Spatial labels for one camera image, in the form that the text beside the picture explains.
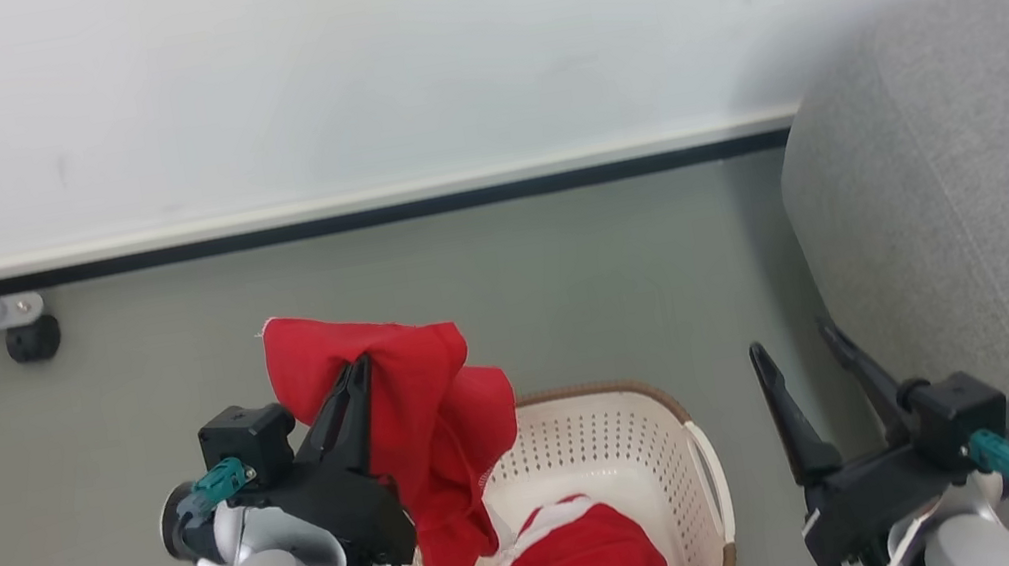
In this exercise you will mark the plain red garment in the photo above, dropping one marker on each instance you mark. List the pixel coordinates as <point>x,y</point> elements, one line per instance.
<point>423,407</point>

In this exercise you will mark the white and black baseboard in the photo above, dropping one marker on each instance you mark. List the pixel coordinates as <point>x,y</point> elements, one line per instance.
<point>332,214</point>

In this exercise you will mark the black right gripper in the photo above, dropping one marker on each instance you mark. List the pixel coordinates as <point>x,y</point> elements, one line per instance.
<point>872,493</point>

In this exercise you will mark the cream perforated laundry basket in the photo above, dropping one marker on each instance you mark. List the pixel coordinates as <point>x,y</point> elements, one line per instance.
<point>612,448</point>

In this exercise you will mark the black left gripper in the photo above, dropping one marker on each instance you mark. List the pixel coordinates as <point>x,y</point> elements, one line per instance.
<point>353,509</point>

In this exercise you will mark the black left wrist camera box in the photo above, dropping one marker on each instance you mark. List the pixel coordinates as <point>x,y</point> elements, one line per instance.
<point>248,437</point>

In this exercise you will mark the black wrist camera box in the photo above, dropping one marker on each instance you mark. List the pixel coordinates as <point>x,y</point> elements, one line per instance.
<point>961,413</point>
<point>248,437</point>

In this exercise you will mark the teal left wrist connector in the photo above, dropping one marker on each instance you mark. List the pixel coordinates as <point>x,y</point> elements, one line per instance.
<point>220,482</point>

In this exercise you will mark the dark caster wheel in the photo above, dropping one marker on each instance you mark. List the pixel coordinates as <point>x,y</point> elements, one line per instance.
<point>34,340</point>

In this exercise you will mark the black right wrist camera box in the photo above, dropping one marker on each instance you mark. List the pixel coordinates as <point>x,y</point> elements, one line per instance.
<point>961,413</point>

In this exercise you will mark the grey fabric sofa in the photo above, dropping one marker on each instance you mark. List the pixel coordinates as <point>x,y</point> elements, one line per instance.
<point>995,246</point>

